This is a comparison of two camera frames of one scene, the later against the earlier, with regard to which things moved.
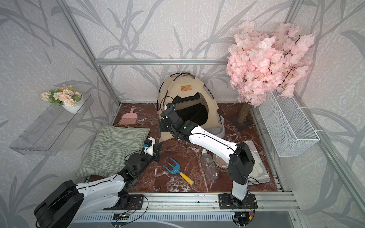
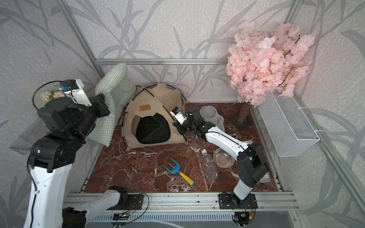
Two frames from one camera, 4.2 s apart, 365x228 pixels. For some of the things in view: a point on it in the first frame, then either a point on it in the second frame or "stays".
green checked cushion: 105,154 → 119,90
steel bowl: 219,161 stays
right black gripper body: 164,128 → 186,126
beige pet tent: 190,96 → 147,119
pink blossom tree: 259,63 stays
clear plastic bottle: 209,166 stays
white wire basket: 291,132 stays
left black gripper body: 146,161 → 89,116
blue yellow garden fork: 177,169 stays
